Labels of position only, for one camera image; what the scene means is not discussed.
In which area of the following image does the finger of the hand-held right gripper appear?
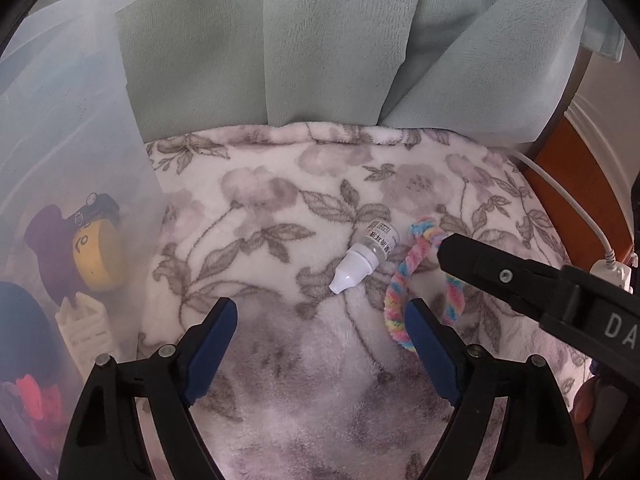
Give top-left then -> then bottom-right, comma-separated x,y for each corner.
436,232 -> 566,320

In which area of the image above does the purple and yellow toy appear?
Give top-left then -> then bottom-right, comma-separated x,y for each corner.
25,203 -> 126,306

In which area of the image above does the rainbow fuzzy hair tie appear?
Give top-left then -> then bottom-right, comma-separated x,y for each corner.
382,216 -> 468,353

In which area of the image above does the pink hair roller clip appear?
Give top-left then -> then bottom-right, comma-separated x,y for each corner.
0,372 -> 63,448

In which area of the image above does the orange wooden cabinet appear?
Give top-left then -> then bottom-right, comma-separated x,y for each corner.
530,115 -> 638,271

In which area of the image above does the white power strip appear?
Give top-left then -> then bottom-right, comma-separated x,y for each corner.
510,151 -> 640,291

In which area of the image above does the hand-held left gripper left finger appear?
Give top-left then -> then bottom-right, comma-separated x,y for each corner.
59,297 -> 238,480

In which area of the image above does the small white eye drop bottle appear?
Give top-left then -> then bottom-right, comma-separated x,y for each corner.
329,220 -> 401,295

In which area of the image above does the pale green curtain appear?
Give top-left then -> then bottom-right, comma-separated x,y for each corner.
100,0 -> 626,143

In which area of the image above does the clear plastic container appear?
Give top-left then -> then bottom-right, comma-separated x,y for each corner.
0,0 -> 168,461

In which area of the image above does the cream hair claw clip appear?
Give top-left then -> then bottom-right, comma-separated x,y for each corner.
55,291 -> 117,368

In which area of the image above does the blue ball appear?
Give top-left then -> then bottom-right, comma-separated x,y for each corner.
0,281 -> 57,376

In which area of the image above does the person's right hand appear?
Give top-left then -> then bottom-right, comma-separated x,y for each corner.
572,377 -> 598,426

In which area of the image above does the grey floral blanket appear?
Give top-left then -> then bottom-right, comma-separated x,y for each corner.
135,121 -> 601,480

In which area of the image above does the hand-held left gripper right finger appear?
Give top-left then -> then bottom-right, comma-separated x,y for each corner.
404,297 -> 586,480

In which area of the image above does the black toy car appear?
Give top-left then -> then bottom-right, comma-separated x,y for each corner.
72,191 -> 122,226

